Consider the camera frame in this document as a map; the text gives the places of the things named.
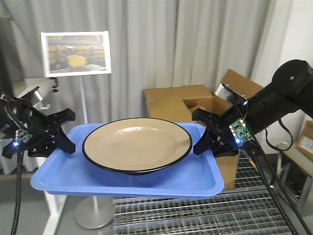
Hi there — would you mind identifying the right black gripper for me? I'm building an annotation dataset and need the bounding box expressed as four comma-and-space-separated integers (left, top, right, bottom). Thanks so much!
191, 102, 247, 157

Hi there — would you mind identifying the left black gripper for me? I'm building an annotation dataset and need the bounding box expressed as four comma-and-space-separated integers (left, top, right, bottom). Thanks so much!
1, 97, 76, 158

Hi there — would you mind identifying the blue plastic tray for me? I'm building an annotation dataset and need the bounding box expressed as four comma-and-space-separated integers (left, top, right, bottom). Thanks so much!
31, 123, 224, 199

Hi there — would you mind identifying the beige enamel plate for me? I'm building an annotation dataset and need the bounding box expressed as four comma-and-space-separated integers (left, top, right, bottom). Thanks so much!
82, 117, 192, 175

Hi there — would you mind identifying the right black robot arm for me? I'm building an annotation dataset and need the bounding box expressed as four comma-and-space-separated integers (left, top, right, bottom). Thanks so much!
192, 59, 313, 157

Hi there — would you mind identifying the right green circuit board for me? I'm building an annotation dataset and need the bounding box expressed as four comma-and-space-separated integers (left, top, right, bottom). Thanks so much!
229, 118, 253, 146

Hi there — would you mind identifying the green circuit board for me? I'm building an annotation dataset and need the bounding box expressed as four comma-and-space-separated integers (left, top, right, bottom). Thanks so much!
229, 118, 253, 146
15, 129, 31, 143

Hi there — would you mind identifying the left green circuit board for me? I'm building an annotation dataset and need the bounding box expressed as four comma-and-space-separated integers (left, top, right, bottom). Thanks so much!
15, 129, 31, 143

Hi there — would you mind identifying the open cardboard box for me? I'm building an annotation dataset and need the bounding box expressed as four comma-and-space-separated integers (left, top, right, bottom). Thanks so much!
142, 69, 265, 189

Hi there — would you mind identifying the sign on metal stand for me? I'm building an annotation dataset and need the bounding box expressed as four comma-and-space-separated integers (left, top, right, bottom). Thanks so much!
41, 31, 113, 230

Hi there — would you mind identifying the metal grating platform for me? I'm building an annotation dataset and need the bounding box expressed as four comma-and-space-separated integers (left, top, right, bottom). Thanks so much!
113, 156, 296, 235

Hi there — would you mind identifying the grey curtain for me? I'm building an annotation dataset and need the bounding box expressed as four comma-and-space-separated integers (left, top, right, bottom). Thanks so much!
0, 0, 293, 123

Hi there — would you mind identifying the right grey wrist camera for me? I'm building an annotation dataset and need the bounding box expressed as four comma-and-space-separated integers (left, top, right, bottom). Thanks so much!
214, 83, 247, 101

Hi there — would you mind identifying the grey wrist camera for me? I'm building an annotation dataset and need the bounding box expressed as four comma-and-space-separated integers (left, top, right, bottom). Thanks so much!
214, 83, 247, 101
21, 86, 44, 105

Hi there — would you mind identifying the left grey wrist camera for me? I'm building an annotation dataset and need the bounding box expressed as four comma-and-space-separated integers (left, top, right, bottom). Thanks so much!
21, 86, 44, 105

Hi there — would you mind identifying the left braided black cable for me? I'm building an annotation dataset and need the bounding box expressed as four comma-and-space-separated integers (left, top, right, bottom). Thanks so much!
10, 146, 25, 235

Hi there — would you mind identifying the braided black cable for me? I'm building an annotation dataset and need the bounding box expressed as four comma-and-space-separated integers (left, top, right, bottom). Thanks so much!
10, 146, 25, 235
244, 141, 313, 235

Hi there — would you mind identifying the right braided black cable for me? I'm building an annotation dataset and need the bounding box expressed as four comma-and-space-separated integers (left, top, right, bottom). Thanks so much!
244, 141, 313, 235

